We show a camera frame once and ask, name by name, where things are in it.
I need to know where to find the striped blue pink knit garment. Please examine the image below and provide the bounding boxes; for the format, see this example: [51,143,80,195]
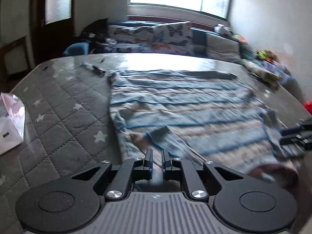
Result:
[108,70,304,188]

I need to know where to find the dark wooden door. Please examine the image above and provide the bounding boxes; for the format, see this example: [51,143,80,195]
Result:
[29,0,74,65]

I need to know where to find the black bag on sofa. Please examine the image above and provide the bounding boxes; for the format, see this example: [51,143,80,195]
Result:
[79,18,108,54]

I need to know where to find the long butterfly print pillow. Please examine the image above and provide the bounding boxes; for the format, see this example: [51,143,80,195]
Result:
[105,25,155,53]

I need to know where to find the red plastic box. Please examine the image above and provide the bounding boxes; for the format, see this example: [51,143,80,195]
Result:
[304,100,312,115]

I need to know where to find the blue sofa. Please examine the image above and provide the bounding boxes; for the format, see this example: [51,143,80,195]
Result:
[62,20,293,84]

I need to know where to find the silver pen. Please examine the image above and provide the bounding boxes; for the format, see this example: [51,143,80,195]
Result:
[81,61,106,76]

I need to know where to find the yellow folded blanket in bag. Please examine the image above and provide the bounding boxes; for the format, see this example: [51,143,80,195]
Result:
[242,59,282,88]

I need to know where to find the grey cushion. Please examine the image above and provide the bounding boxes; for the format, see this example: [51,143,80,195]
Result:
[206,33,241,63]

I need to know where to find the brown green plush toys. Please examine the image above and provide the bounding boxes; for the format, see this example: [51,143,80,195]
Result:
[256,49,279,63]

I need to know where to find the white plush toy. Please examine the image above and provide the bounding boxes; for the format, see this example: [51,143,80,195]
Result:
[214,24,232,36]

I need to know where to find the large butterfly print pillow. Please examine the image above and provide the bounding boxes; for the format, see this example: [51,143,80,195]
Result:
[151,22,194,56]

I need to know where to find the white paper bag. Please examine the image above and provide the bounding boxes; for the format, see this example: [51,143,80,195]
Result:
[0,92,25,155]

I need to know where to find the grey quilted star table cover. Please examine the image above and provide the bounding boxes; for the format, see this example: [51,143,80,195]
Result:
[1,53,311,233]

